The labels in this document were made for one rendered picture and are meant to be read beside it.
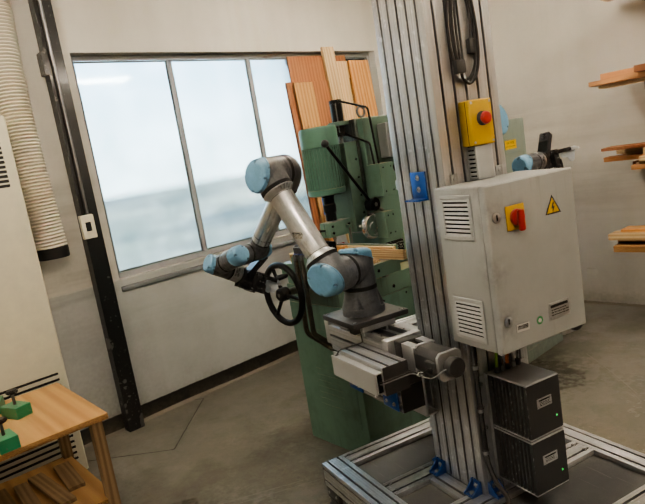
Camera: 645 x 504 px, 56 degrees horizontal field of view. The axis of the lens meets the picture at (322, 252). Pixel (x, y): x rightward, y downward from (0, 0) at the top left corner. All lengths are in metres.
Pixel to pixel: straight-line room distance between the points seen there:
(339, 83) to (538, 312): 3.21
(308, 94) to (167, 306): 1.79
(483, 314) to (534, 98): 3.22
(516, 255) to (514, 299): 0.12
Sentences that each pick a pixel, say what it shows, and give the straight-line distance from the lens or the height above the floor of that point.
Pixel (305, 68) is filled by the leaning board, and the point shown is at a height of 2.01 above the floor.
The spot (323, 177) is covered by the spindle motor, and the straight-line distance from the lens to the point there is 2.72.
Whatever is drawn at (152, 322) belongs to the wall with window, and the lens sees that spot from 3.80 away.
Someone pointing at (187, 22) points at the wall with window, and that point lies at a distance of 4.13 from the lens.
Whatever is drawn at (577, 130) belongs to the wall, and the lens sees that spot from 4.67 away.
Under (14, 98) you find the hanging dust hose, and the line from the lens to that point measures 3.38.
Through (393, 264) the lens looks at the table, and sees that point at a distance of 2.58.
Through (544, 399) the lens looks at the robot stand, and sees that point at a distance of 1.95.
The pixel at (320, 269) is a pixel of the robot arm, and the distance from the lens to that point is 1.92.
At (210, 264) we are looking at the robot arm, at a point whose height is 1.04.
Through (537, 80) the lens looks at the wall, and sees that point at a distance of 4.79.
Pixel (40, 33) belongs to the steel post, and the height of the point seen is 2.23.
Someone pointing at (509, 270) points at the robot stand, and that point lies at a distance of 1.71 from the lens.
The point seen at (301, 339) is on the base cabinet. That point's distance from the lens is 2.96.
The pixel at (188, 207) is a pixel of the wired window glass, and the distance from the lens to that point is 3.98.
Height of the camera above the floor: 1.38
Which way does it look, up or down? 9 degrees down
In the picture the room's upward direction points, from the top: 9 degrees counter-clockwise
